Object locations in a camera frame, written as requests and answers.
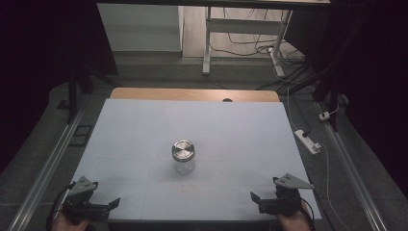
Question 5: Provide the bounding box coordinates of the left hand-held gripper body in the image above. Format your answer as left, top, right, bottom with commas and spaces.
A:
62, 175, 111, 223

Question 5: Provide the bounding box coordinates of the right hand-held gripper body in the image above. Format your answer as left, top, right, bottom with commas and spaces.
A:
258, 173, 316, 217

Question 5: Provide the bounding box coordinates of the clear glass jar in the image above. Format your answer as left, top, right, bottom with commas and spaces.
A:
172, 156, 196, 175

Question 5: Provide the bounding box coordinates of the round silver metal lid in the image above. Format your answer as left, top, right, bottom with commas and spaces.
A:
171, 140, 196, 163

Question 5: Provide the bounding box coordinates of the person's right hand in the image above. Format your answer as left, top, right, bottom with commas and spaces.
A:
276, 201, 312, 231

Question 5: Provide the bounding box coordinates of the person's left hand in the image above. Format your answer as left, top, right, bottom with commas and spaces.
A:
51, 211, 91, 231

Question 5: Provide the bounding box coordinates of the white power strip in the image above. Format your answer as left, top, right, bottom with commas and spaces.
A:
293, 129, 322, 156

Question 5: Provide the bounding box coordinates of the black metal stand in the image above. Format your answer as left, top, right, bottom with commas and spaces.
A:
57, 64, 120, 125
278, 0, 370, 133

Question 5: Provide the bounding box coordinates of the pale table cover sheet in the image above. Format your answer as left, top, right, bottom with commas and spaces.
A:
54, 98, 322, 223

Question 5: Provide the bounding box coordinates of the wooden table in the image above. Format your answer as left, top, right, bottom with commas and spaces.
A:
110, 87, 281, 103

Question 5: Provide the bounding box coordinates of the dark curtain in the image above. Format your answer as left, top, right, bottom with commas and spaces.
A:
0, 0, 120, 176
284, 0, 408, 200

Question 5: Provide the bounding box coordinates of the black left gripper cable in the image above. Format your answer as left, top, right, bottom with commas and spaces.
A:
45, 182, 77, 231

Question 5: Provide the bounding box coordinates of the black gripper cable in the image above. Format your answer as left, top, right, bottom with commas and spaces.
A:
299, 196, 318, 231
45, 182, 77, 231

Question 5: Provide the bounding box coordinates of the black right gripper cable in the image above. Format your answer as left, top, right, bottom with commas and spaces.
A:
299, 196, 318, 231

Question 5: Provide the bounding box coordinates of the aluminium floor rail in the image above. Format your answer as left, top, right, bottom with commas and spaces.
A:
7, 104, 89, 231
316, 101, 390, 231

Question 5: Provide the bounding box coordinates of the thin white cable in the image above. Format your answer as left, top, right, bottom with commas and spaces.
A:
286, 86, 349, 231

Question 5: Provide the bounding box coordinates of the black rectangular floor frame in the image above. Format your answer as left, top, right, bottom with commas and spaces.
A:
68, 124, 94, 148

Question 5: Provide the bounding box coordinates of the tangle of black floor cables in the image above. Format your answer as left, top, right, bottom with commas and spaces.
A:
210, 8, 311, 91

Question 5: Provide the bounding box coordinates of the white desk frame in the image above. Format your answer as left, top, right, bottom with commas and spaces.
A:
201, 6, 293, 79

